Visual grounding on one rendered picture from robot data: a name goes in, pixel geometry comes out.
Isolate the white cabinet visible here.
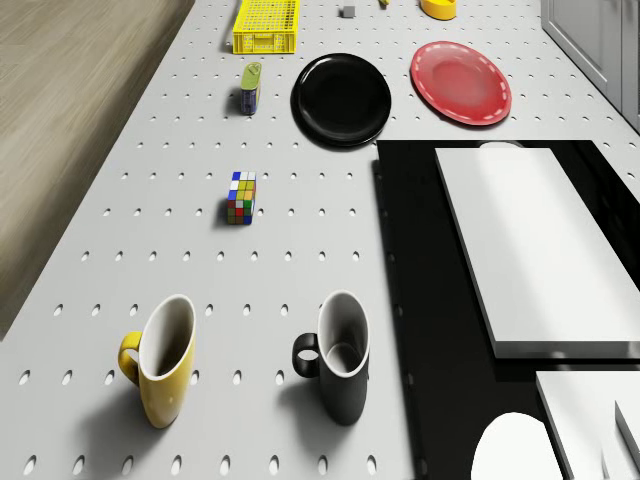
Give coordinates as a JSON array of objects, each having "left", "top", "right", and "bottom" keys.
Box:
[{"left": 539, "top": 0, "right": 640, "bottom": 135}]

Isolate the flat-sided can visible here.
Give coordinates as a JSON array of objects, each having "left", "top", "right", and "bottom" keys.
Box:
[{"left": 240, "top": 61, "right": 263, "bottom": 116}]

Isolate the yellow bowl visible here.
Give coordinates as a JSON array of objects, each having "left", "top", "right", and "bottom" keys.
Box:
[{"left": 418, "top": 0, "right": 458, "bottom": 21}]

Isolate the black mug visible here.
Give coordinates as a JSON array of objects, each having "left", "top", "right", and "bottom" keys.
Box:
[{"left": 292, "top": 290, "right": 371, "bottom": 427}]

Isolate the red plate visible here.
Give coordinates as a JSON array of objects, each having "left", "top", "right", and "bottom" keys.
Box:
[{"left": 410, "top": 40, "right": 513, "bottom": 126}]

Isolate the yellow mug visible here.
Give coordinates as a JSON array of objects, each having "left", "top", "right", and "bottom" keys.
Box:
[{"left": 117, "top": 294, "right": 197, "bottom": 429}]

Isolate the black plate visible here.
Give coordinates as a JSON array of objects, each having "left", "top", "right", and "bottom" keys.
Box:
[{"left": 290, "top": 52, "right": 393, "bottom": 148}]

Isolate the puzzle cube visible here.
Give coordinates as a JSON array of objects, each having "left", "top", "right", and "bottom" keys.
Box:
[{"left": 226, "top": 171, "right": 258, "bottom": 226}]

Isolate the yellow basket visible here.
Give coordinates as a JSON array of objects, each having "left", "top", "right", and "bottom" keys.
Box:
[{"left": 232, "top": 0, "right": 301, "bottom": 55}]

